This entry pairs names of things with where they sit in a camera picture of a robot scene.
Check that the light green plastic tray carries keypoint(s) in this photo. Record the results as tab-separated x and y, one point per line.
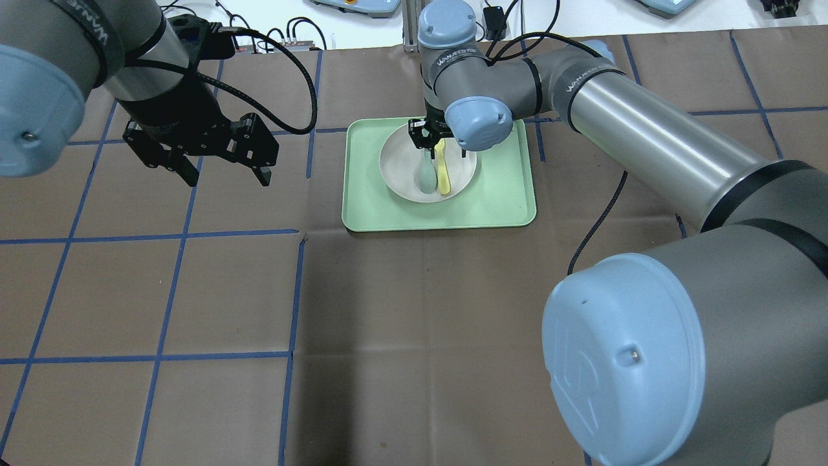
500	195

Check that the black power adapter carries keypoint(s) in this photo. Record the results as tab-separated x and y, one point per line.
495	23

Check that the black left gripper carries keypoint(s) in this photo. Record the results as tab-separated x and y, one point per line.
173	111

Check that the blue teach pendant tablet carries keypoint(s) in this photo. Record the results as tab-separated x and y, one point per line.
667	8

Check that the aluminium frame post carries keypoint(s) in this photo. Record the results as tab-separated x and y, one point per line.
411	10

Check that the yellow plastic fork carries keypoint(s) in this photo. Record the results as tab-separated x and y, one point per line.
443	179

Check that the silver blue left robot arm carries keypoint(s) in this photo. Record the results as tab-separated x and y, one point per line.
54	53

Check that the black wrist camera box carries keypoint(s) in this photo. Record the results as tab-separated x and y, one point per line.
202	40

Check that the white round plate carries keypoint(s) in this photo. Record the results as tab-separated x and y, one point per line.
398	160

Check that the teal green plastic spoon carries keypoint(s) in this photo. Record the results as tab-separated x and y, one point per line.
425	175

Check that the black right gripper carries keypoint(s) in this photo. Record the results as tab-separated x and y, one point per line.
418	135

